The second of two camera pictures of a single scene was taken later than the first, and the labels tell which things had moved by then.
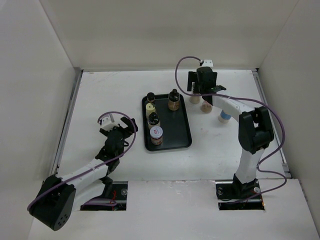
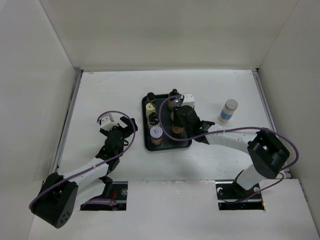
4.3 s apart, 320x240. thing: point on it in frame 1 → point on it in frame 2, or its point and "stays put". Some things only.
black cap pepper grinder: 195,99 → 176,104
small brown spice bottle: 150,97 stays put
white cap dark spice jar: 156,135 stays put
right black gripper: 193,77 → 177,120
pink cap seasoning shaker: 206,107 → 177,129
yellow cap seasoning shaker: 150,107 stays put
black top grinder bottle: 153,120 stays put
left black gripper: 129,124 stays put
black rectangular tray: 174,124 stays put
